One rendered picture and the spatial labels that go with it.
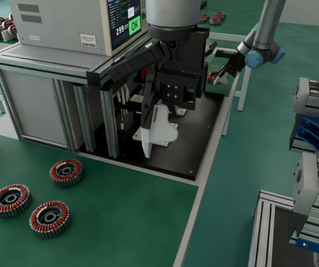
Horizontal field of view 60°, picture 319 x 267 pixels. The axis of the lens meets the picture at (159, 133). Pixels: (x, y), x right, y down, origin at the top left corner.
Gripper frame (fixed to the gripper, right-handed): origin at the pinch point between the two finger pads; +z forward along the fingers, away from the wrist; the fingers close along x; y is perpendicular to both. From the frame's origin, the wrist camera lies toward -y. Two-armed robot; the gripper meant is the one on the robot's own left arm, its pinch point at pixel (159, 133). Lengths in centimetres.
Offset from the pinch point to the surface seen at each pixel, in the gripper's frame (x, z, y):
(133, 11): 60, -7, -34
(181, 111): 67, 37, -15
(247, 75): 210, 76, 4
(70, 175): 13, 37, -38
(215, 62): 140, 40, -15
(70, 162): 18, 37, -42
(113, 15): 44, -9, -33
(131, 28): 57, -1, -34
